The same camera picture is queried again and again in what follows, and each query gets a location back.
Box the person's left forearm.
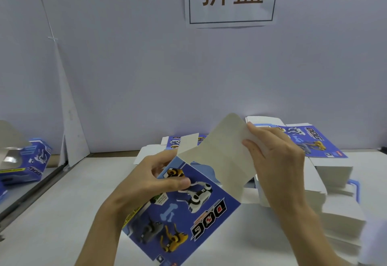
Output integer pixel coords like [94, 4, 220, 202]
[74, 204, 132, 266]

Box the person's right forearm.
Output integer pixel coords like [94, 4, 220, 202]
[280, 197, 350, 266]

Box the stack of boxes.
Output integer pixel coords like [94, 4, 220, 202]
[245, 116, 367, 264]
[133, 132, 210, 166]

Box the person's left hand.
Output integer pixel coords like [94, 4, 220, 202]
[106, 148, 193, 219]

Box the person's right hand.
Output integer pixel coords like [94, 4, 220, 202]
[242, 122, 309, 216]

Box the white paper wall sign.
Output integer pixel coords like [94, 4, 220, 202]
[183, 0, 281, 28]

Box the blue dog-print cardboard box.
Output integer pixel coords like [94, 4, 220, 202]
[123, 113, 267, 266]

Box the pile of blue boxes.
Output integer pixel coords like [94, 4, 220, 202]
[0, 120, 54, 201]

